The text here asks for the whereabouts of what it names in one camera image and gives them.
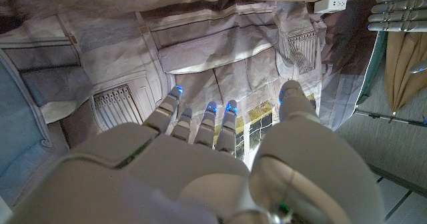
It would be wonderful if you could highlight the white power strip box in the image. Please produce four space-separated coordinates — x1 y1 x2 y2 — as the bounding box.
314 0 348 14

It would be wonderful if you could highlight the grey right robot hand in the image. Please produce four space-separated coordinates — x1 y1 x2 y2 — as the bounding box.
0 79 388 224

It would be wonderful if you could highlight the white upright board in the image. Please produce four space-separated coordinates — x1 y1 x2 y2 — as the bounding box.
355 30 390 107

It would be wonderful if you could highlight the beige folded umbrella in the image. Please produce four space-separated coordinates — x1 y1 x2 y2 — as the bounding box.
383 31 427 114

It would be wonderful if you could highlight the printed sofa room backdrop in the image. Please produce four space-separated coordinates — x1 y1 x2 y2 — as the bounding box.
0 0 390 208

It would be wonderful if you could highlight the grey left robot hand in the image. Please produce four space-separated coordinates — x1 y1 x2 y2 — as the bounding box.
368 0 427 75

